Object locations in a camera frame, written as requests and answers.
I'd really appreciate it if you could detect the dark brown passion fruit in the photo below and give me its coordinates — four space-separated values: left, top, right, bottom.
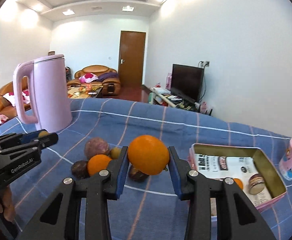
71 160 89 179

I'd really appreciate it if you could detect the large orange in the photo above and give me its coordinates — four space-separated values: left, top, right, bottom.
127 135 170 176

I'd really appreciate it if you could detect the left hand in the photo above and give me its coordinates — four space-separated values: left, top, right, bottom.
0 186 16 222

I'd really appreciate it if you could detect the small orange in tin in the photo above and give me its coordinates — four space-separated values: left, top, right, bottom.
233 178 244 190

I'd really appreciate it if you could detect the round chocolate cake piece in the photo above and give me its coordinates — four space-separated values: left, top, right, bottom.
249 173 265 195

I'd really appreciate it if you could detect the pink metal tin box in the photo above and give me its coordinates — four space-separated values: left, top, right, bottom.
188 143 287 212

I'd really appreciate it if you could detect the brown leather sofa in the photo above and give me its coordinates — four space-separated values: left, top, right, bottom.
0 76 31 119

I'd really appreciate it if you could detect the printed paper in tin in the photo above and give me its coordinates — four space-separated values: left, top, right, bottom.
194 154 272 206

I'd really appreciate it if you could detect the pink electric kettle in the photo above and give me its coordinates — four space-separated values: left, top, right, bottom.
13 54 73 133

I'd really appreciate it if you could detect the orange mandarin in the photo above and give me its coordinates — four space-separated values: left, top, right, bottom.
87 154 112 177

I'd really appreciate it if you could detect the purple round fruit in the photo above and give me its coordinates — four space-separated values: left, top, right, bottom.
84 137 110 160

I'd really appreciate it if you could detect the green kiwi fruit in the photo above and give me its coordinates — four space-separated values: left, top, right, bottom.
109 147 121 159

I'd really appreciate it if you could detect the cluttered coffee table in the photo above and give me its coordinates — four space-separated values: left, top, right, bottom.
68 85 103 99

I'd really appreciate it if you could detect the pink flower cushion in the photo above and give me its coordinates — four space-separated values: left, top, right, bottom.
79 73 98 83

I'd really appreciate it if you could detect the brown leather armchair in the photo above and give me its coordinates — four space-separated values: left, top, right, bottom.
67 65 121 96

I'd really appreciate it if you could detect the white tv stand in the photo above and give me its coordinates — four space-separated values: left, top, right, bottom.
149 87 213 116

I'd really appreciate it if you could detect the black television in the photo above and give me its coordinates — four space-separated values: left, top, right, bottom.
170 64 204 103

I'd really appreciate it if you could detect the brown wooden door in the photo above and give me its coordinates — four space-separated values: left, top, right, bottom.
118 31 146 87

